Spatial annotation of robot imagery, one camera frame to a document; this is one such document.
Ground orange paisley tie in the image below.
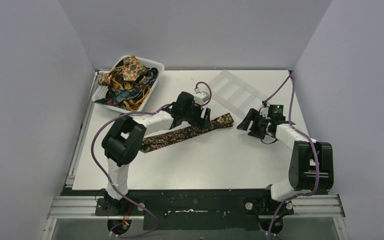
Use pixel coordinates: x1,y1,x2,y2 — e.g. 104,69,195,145
98,55,148,88

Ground yellow striped tie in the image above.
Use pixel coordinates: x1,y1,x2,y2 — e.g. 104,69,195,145
105,79,155,112

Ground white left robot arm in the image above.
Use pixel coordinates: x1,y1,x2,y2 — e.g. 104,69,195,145
101,90,211,215

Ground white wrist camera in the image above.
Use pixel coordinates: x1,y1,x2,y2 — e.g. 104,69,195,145
258,101,270,117
193,91,210,105

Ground white plastic basket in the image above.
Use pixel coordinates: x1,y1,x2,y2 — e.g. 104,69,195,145
91,55,165,113

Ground brown floral tie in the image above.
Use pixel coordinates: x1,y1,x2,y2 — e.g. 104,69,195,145
139,113,235,153

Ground dark blue patterned tie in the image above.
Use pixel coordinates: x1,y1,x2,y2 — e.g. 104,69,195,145
98,67,159,112

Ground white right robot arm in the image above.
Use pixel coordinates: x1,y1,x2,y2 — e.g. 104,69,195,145
237,104,334,201

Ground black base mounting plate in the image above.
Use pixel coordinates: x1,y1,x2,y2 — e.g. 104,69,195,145
95,189,294,234

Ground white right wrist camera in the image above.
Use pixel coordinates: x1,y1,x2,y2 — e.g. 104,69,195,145
258,101,270,117

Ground clear compartment tray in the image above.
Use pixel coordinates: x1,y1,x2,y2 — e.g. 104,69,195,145
208,70,268,119

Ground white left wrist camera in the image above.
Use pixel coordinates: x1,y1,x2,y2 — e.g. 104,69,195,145
193,91,210,105

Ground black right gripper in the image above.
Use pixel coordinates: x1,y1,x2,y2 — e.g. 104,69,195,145
237,108,272,139

